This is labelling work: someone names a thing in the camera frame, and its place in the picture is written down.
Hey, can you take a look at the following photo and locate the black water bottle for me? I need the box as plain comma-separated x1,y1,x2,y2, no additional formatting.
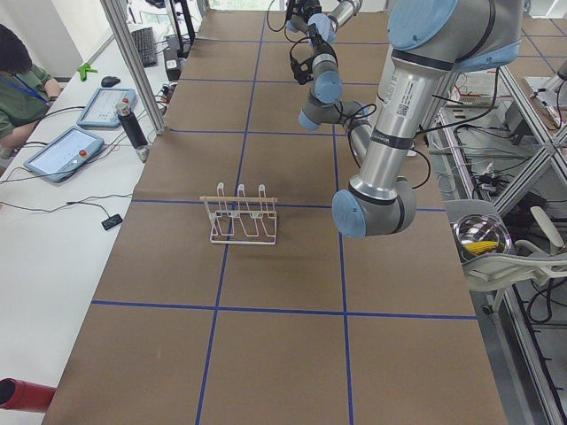
115,102,148,149

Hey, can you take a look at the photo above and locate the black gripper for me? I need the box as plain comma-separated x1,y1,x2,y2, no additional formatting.
285,0,322,20

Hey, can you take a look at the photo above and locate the person in green shirt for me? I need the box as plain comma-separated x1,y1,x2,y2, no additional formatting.
1,26,62,151

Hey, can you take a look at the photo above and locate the steel bowl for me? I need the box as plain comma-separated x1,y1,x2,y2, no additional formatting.
452,213,513,262

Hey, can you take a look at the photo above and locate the red cylinder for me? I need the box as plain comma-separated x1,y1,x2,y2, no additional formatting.
1,378,57,413

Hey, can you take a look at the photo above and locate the black keyboard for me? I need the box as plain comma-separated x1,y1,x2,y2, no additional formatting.
130,27,158,67

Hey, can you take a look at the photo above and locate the green plastic clamp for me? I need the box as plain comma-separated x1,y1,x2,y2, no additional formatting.
77,62,98,82

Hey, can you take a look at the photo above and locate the small black puck device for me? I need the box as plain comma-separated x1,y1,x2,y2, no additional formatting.
101,214,123,231

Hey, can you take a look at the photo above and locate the white wire cup holder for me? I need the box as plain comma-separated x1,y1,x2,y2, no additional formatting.
199,182,278,245

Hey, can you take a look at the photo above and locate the yellow corn cob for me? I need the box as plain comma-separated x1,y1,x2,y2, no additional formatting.
464,240,500,255

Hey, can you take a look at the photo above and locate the upper teach pendant tablet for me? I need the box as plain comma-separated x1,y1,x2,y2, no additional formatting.
76,88,136,128

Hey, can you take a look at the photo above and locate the teach pendant tablet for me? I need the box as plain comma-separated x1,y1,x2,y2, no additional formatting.
76,88,136,128
24,127,104,182

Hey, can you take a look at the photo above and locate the black computer mouse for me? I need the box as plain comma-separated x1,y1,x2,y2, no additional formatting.
100,76,120,88

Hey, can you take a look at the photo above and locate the lower teach pendant tablet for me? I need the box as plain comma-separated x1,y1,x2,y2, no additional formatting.
24,127,104,182

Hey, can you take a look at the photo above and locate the aluminium frame post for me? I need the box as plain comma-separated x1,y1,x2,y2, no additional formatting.
100,0,167,135

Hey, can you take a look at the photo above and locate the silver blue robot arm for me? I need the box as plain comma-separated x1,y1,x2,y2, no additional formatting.
286,1,524,238

